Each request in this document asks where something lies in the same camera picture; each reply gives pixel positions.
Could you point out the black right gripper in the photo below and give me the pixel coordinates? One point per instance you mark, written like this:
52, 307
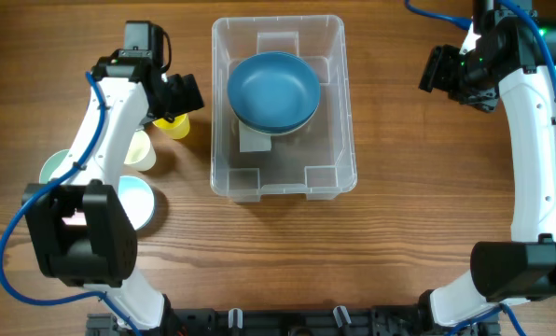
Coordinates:
435, 76

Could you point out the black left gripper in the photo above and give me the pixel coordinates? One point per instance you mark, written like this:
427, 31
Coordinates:
188, 95

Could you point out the yellow plastic cup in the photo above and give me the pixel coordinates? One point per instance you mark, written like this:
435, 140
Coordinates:
177, 129

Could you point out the cream plastic cup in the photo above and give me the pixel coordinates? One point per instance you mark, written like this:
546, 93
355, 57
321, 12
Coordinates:
141, 155

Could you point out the dark blue bowl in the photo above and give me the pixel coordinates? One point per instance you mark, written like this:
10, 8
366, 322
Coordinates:
274, 119
274, 79

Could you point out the light blue small bowl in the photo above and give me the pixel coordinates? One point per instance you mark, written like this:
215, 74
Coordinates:
137, 199

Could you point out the cream beige bowl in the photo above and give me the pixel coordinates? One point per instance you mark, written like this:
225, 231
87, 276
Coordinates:
271, 133

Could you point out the mint green small bowl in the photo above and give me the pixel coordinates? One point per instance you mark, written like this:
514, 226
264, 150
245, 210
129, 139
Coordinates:
53, 168

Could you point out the pink small bowl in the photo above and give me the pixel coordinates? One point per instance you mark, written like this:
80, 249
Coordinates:
77, 219

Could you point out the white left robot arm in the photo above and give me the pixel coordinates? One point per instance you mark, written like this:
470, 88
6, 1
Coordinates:
80, 232

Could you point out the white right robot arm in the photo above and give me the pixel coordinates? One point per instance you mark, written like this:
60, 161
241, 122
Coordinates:
522, 269

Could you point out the white label in container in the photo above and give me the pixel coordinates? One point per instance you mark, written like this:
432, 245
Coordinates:
251, 140

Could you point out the clear plastic storage container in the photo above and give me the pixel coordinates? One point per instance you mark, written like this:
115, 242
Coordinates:
317, 161

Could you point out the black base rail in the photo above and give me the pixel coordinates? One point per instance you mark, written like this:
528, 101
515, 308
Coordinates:
339, 321

